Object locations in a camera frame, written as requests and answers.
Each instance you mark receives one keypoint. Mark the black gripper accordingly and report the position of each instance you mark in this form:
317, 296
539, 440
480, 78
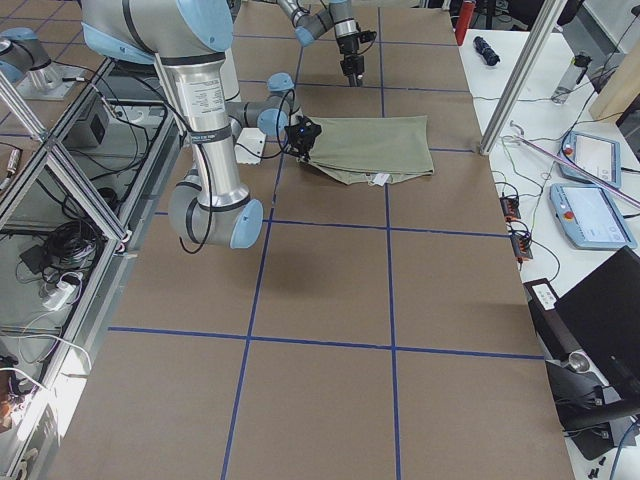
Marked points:
348, 46
304, 148

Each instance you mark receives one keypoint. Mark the olive green long-sleeve shirt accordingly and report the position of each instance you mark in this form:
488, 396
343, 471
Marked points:
353, 150

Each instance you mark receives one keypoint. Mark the white Miniso price tag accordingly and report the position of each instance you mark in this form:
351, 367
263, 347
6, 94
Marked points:
380, 179

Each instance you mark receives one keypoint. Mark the red cylinder tube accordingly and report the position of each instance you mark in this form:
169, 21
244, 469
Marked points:
463, 22

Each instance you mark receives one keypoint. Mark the folded dark blue umbrella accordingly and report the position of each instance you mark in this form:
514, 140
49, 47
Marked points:
481, 46

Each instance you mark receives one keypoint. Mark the brown paper table cover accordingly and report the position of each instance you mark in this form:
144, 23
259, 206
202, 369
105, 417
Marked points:
371, 333

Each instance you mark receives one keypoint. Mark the clear water bottle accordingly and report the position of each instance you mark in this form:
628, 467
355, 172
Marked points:
571, 78

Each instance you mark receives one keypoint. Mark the grabber reach stick tool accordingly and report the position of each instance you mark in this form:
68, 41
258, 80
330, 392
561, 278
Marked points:
583, 174

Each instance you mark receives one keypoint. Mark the blue teach pendant far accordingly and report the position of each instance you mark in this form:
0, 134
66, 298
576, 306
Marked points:
596, 155

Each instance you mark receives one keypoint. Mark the blue teach pendant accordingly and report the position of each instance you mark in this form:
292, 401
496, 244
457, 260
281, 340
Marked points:
596, 155
589, 217

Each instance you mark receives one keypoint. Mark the blue teach pendant near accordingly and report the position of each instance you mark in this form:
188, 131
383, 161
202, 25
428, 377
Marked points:
589, 217

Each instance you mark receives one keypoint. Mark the black laptop computer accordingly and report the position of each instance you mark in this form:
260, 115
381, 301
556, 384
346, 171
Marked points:
595, 325

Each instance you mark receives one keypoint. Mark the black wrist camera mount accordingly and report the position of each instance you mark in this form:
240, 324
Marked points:
367, 36

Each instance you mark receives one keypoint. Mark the white camera pole base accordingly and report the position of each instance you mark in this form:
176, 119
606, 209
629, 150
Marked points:
249, 142

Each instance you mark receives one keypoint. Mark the aluminium frame post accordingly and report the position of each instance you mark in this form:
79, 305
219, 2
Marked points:
536, 40

